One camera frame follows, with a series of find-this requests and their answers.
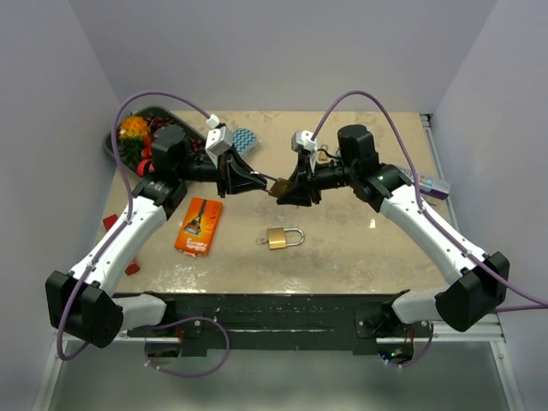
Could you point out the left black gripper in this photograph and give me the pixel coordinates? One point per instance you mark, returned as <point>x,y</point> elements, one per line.
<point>233,175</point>

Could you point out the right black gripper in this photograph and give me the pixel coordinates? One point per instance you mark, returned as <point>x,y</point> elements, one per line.
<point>297,193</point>

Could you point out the long shackle brass padlock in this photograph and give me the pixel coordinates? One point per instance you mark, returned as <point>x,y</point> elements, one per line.
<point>278,187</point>

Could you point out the small brass padlock with keys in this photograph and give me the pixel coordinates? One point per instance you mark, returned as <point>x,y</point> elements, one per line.
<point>323,154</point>

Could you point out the short shackle brass padlock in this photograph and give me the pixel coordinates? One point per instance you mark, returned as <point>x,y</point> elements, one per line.
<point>276,238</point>

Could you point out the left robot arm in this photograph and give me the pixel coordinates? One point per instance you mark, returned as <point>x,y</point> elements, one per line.
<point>81,302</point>

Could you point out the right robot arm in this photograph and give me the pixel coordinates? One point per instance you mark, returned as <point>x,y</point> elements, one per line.
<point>474,277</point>

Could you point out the blue zigzag sponge pack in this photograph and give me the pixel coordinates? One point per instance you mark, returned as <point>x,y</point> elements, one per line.
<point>244,141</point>

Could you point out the orange razor box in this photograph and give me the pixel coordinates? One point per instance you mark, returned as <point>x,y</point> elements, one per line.
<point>199,226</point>

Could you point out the dark grape bunch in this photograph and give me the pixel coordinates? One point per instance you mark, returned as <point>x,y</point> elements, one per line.
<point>156,123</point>

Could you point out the grey fruit tray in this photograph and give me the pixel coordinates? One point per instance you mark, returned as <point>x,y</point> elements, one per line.
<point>128,141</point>

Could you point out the orange flower ball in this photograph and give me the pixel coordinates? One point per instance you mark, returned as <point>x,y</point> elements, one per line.
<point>133,127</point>

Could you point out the purple white box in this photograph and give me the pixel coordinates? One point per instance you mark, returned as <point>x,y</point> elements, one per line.
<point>433,187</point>

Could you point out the red small box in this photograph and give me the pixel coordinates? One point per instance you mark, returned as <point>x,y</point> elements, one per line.
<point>109,221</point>

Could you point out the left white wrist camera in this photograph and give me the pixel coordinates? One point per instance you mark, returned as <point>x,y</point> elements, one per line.
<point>219,138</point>

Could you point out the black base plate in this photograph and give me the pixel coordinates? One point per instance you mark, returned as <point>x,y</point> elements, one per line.
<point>299,322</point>

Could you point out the aluminium frame rail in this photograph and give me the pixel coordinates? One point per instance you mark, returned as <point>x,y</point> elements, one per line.
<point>81,303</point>

